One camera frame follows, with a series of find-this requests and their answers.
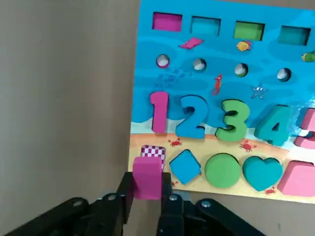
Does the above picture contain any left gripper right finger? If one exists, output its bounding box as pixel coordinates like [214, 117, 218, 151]
[157, 172, 265, 236]

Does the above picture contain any blue hexagon piece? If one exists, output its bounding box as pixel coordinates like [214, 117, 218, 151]
[169, 149, 201, 185]

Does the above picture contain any teal heart piece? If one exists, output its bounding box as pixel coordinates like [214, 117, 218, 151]
[242, 156, 284, 192]

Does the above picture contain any blue number two piece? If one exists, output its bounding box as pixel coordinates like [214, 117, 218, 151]
[175, 95, 208, 140]

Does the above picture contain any green number three piece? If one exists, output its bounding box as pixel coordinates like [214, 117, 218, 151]
[215, 99, 248, 143]

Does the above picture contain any teal number four piece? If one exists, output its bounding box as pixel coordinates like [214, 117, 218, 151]
[254, 105, 294, 146]

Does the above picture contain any pink trapezoid piece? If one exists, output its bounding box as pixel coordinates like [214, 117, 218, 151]
[277, 161, 315, 198]

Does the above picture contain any magenta number five piece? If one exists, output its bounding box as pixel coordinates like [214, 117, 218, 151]
[294, 108, 315, 149]

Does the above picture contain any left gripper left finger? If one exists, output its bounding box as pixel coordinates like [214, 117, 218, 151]
[4, 172, 135, 236]

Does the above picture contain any green circle piece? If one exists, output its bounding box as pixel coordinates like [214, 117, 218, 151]
[204, 153, 241, 189]

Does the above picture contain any colourful wooden toy board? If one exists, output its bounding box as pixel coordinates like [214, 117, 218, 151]
[127, 0, 315, 205]

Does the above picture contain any pink rectangular block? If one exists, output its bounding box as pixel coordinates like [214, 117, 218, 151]
[132, 156, 163, 200]

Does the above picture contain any pink number one piece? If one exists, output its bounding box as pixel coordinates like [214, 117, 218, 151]
[149, 91, 170, 135]

